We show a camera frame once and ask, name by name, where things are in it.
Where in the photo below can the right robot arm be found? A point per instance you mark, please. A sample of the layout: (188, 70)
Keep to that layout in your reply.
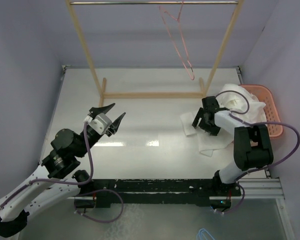
(252, 149)

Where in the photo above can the wooden clothes rack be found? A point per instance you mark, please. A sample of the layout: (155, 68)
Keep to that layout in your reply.
(101, 86)

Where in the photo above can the aluminium table rail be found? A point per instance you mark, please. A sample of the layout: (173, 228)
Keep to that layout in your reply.
(262, 186)

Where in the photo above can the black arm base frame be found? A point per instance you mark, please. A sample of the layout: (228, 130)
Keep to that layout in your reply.
(156, 192)

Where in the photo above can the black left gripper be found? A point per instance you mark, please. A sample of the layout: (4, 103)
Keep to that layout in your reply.
(94, 110)

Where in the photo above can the pink plastic basket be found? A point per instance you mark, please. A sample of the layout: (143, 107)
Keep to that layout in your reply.
(263, 94)

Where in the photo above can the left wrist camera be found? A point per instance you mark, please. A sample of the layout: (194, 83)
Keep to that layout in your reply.
(100, 123)

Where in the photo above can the pink wire hanger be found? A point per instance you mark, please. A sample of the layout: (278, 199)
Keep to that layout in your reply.
(172, 23)

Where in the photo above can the white dress shirt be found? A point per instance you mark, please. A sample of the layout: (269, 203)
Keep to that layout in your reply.
(241, 106)

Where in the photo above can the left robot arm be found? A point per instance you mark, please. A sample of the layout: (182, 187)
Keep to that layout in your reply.
(64, 172)

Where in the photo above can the blue wire hanger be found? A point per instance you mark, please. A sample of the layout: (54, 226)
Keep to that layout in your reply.
(203, 234)

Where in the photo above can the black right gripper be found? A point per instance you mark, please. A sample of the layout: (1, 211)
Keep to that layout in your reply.
(214, 130)

